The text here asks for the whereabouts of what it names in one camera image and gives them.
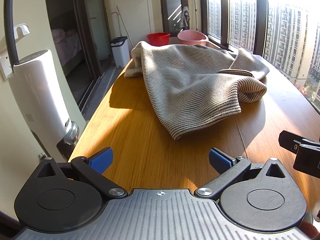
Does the beige striped knit sweater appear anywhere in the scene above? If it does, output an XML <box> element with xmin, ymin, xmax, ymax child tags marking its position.
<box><xmin>124</xmin><ymin>41</ymin><xmax>269</xmax><ymax>140</ymax></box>

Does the white cylindrical air purifier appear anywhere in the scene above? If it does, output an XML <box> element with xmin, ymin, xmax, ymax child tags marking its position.
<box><xmin>9</xmin><ymin>49</ymin><xmax>79</xmax><ymax>161</ymax></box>

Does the white trash bin black lid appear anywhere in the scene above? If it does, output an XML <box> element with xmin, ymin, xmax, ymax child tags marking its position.
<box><xmin>110</xmin><ymin>36</ymin><xmax>130</xmax><ymax>68</ymax></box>

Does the pink plastic basin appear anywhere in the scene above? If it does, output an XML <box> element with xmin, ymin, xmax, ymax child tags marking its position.
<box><xmin>177</xmin><ymin>30</ymin><xmax>209</xmax><ymax>46</ymax></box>

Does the red plastic bucket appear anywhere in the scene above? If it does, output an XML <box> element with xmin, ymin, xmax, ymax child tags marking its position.
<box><xmin>147</xmin><ymin>33</ymin><xmax>170</xmax><ymax>47</ymax></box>

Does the grey hanging rag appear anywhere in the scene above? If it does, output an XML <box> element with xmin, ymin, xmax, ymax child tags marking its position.
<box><xmin>180</xmin><ymin>6</ymin><xmax>190</xmax><ymax>28</ymax></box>

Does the white wall hook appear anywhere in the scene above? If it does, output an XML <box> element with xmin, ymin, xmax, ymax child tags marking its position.
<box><xmin>14</xmin><ymin>24</ymin><xmax>30</xmax><ymax>41</ymax></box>

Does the black cable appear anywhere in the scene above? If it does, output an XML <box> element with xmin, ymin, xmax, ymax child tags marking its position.
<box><xmin>3</xmin><ymin>0</ymin><xmax>20</xmax><ymax>67</ymax></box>

